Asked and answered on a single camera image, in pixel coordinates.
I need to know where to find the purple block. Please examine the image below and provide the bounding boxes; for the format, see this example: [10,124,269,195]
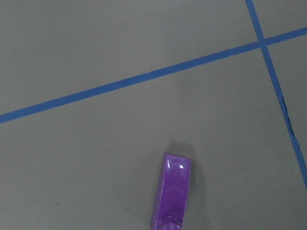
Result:
[150,153,191,230]

